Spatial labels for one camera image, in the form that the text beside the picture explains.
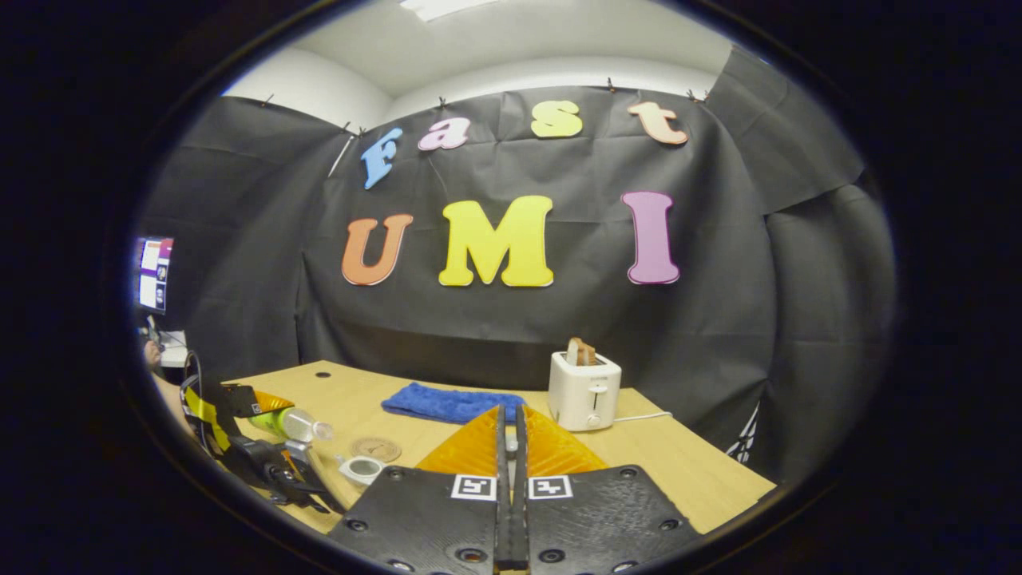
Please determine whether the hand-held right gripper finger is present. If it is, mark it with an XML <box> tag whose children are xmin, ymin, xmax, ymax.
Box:
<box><xmin>327</xmin><ymin>406</ymin><xmax>513</xmax><ymax>574</ymax></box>
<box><xmin>513</xmin><ymin>404</ymin><xmax>703</xmax><ymax>574</ymax></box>

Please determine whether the clear green-label water bottle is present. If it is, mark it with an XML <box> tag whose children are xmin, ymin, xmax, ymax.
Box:
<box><xmin>248</xmin><ymin>406</ymin><xmax>335</xmax><ymax>442</ymax></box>

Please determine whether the white ceramic teacup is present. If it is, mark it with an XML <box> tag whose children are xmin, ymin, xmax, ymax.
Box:
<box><xmin>339</xmin><ymin>455</ymin><xmax>387</xmax><ymax>487</ymax></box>

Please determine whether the round wooden coaster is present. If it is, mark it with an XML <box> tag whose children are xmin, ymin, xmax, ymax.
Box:
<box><xmin>351</xmin><ymin>437</ymin><xmax>402</xmax><ymax>463</ymax></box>

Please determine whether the white side desk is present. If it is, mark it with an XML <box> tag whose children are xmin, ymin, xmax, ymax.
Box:
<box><xmin>158</xmin><ymin>330</ymin><xmax>190</xmax><ymax>369</ymax></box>

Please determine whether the blue towel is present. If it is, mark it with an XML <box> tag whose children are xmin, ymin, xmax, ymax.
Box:
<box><xmin>381</xmin><ymin>382</ymin><xmax>528</xmax><ymax>426</ymax></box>

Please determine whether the white toaster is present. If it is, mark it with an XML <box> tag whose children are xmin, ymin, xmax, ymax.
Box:
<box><xmin>548</xmin><ymin>351</ymin><xmax>622</xmax><ymax>432</ymax></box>

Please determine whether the computer monitor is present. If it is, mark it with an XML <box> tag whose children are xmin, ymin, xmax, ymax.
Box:
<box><xmin>134</xmin><ymin>236</ymin><xmax>175</xmax><ymax>314</ymax></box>

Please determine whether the black backdrop cloth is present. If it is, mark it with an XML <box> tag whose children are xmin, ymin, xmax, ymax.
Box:
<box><xmin>136</xmin><ymin>44</ymin><xmax>899</xmax><ymax>484</ymax></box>

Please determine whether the ceiling light panel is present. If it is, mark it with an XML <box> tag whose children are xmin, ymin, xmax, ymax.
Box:
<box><xmin>399</xmin><ymin>0</ymin><xmax>497</xmax><ymax>22</ymax></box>

